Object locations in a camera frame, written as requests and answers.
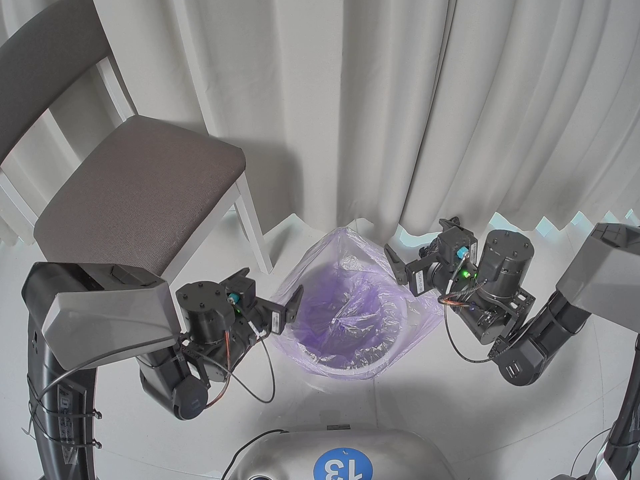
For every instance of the white trash bin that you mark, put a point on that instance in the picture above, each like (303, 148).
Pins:
(350, 363)

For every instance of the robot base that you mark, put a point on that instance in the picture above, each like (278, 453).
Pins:
(390, 453)

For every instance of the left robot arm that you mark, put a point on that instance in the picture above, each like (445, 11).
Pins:
(110, 313)

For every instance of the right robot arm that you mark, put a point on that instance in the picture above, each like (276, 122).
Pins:
(505, 263)

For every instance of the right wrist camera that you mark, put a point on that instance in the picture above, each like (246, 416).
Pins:
(457, 248)

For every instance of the grey and white chair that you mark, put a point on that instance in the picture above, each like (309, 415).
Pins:
(140, 193)

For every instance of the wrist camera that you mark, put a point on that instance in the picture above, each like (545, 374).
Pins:
(457, 248)
(240, 288)

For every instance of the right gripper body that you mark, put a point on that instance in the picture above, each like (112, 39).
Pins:
(430, 275)

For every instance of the purple plastic bag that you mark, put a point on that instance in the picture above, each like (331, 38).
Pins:
(345, 313)

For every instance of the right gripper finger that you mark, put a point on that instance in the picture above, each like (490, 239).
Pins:
(397, 265)

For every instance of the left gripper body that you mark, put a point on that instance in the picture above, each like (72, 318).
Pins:
(267, 320)

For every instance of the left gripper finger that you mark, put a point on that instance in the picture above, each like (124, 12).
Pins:
(295, 305)

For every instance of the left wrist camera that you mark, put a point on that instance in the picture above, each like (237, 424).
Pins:
(240, 288)

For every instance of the white curtain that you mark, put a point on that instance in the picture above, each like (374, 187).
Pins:
(540, 93)
(250, 68)

